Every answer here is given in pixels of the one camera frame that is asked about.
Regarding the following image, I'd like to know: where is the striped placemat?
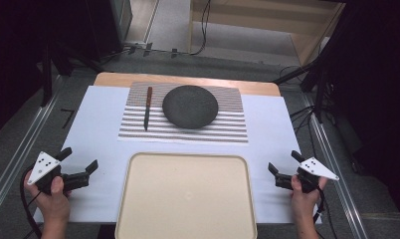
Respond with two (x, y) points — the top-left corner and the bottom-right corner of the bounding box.
(117, 81), (250, 144)

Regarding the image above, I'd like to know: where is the wooden board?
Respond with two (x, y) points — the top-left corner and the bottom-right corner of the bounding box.
(93, 72), (283, 98)

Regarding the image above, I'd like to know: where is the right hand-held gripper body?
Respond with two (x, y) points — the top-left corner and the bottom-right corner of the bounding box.
(275, 156), (340, 194)

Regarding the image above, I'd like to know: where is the dark cabinet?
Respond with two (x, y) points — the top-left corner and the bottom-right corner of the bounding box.
(85, 0), (133, 63)

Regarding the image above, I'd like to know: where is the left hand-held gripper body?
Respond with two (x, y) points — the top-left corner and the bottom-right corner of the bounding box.
(26, 151), (90, 195)

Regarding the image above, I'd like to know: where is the person's right hand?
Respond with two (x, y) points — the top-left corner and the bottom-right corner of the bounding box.
(290, 174), (328, 217)

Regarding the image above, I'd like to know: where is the black hanging cable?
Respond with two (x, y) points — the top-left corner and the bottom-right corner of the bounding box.
(189, 0), (213, 57)

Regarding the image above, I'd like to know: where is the dark grey round plate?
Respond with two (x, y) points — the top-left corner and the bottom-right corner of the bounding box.
(161, 85), (220, 130)

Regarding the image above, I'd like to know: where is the black metal stand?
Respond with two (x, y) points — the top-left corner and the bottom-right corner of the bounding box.
(272, 33), (341, 124)
(38, 39), (104, 109)

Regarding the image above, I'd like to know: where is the white table sheet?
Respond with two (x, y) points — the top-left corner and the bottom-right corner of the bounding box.
(33, 85), (322, 225)

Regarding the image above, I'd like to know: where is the person's left hand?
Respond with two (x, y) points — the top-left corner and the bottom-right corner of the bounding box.
(23, 169), (72, 224)

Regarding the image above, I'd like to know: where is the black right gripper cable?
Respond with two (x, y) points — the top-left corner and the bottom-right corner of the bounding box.
(311, 186), (339, 239)

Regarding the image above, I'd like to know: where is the wooden-handled knife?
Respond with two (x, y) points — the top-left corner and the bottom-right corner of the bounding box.
(143, 86), (154, 131)

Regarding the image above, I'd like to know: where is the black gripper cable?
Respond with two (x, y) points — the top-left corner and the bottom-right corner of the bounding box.
(311, 186), (339, 239)
(19, 164), (44, 239)

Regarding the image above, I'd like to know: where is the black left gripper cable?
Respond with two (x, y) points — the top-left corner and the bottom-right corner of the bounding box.
(19, 164), (44, 239)

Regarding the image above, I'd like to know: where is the aluminium floor rail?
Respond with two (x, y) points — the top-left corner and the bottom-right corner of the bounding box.
(0, 74), (65, 224)
(301, 94), (370, 239)

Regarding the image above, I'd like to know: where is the white power strip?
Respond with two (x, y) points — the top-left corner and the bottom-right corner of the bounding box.
(123, 40), (150, 50)

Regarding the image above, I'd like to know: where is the light wooden shelf unit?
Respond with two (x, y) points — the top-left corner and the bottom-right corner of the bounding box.
(187, 0), (347, 68)

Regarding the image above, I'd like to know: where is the beige plastic tray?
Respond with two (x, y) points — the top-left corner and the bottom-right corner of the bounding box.
(114, 151), (259, 239)

